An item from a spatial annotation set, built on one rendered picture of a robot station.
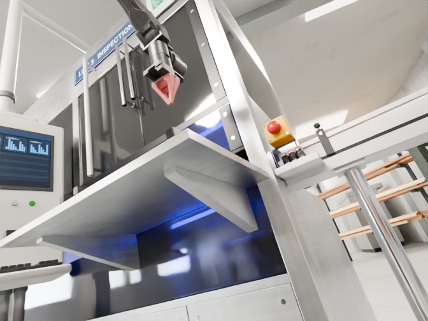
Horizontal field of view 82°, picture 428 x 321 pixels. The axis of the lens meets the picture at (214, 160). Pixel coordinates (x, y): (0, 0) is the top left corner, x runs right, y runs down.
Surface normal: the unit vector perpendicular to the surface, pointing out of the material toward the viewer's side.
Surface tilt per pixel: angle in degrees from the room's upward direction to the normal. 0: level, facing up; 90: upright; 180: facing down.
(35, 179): 90
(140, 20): 137
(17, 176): 90
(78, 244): 90
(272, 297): 90
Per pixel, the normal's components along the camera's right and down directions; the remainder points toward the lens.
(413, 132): -0.52, -0.22
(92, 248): 0.82, -0.41
